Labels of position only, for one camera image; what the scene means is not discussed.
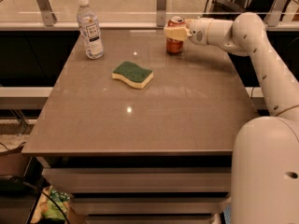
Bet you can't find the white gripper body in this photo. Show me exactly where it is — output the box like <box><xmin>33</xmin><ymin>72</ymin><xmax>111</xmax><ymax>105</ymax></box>
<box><xmin>187</xmin><ymin>18</ymin><xmax>212</xmax><ymax>46</ymax></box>

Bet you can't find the red coke can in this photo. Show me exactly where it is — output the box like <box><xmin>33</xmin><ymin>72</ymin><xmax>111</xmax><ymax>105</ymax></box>
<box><xmin>166</xmin><ymin>16</ymin><xmax>185</xmax><ymax>54</ymax></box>

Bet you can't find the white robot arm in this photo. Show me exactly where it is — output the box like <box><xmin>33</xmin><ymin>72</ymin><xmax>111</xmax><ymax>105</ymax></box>
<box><xmin>164</xmin><ymin>12</ymin><xmax>299</xmax><ymax>224</ymax></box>

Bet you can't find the green and yellow sponge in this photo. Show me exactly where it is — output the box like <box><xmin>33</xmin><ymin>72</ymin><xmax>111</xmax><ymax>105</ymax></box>
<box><xmin>112</xmin><ymin>62</ymin><xmax>153</xmax><ymax>90</ymax></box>

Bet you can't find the clear water bottle white cap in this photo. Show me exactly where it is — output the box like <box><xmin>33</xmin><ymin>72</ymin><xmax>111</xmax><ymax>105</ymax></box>
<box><xmin>77</xmin><ymin>0</ymin><xmax>104</xmax><ymax>59</ymax></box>

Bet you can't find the grey drawer cabinet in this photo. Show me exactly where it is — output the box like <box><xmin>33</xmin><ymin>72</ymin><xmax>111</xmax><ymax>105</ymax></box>
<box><xmin>23</xmin><ymin>30</ymin><xmax>256</xmax><ymax>224</ymax></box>

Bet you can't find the green snack bag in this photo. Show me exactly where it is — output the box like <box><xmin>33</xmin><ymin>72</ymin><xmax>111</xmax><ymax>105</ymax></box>
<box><xmin>30</xmin><ymin>186</ymin><xmax>69</xmax><ymax>224</ymax></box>

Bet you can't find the middle metal railing post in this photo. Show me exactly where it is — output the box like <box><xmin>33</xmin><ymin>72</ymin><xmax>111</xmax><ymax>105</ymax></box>
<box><xmin>156</xmin><ymin>0</ymin><xmax>167</xmax><ymax>27</ymax></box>

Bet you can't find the metal railing post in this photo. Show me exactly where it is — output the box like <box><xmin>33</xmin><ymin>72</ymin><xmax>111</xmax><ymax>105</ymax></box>
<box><xmin>36</xmin><ymin>0</ymin><xmax>57</xmax><ymax>27</ymax></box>
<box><xmin>263</xmin><ymin>0</ymin><xmax>288</xmax><ymax>27</ymax></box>
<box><xmin>156</xmin><ymin>0</ymin><xmax>167</xmax><ymax>27</ymax></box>

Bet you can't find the right metal railing post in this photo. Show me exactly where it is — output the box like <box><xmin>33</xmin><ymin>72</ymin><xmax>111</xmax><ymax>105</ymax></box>
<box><xmin>263</xmin><ymin>0</ymin><xmax>288</xmax><ymax>27</ymax></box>

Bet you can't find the left metal railing post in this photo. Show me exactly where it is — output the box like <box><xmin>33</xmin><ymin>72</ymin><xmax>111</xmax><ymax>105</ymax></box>
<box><xmin>36</xmin><ymin>0</ymin><xmax>57</xmax><ymax>27</ymax></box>

